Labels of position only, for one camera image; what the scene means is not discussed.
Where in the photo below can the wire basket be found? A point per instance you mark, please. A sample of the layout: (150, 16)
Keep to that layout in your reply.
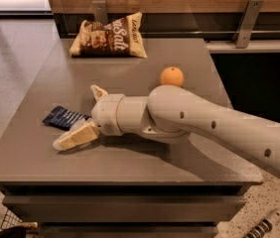
(14, 227)

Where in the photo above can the right metal bracket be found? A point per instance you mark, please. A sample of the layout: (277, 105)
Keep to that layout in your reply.
(242, 36)

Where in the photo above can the blue rxbar blueberry wrapper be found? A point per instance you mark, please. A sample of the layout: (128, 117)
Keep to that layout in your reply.
(63, 118)

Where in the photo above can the white power strip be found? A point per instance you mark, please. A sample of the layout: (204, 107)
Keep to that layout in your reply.
(265, 225)

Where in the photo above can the brown white chips bag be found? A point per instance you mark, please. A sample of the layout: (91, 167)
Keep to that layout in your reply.
(120, 38)

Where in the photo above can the grey drawer cabinet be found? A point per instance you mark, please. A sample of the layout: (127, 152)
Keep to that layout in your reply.
(120, 187)

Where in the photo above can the left metal bracket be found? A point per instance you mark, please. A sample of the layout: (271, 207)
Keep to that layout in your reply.
(99, 10)

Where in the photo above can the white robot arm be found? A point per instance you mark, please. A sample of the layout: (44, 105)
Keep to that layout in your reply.
(171, 113)

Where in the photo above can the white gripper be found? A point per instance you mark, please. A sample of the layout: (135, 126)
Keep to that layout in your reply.
(106, 114)

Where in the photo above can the metal bracket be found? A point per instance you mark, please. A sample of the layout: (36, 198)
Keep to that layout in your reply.
(99, 10)
(242, 36)

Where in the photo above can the orange fruit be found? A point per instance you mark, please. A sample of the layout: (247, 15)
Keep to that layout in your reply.
(172, 76)

